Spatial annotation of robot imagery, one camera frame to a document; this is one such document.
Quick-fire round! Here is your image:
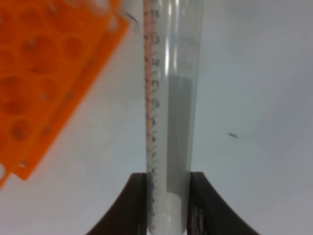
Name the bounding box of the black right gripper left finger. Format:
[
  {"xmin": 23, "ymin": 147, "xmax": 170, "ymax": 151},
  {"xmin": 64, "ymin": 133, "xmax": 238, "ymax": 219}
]
[{"xmin": 88, "ymin": 173, "xmax": 147, "ymax": 235}]

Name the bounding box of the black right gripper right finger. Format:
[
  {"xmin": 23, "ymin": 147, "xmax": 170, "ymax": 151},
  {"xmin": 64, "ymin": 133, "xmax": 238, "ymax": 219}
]
[{"xmin": 186, "ymin": 172, "xmax": 258, "ymax": 235}]

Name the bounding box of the test tube with green cap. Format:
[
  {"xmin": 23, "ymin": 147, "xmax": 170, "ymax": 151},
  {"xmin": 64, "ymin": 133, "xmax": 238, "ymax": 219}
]
[{"xmin": 143, "ymin": 0, "xmax": 204, "ymax": 235}]

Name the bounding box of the orange test tube rack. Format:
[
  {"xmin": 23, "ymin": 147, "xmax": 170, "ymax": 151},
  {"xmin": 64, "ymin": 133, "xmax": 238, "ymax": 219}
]
[{"xmin": 0, "ymin": 0, "xmax": 129, "ymax": 184}]

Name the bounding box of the back row tube far right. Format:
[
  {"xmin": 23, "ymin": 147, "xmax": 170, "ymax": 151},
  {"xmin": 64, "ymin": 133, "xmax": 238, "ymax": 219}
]
[{"xmin": 119, "ymin": 0, "xmax": 143, "ymax": 34}]

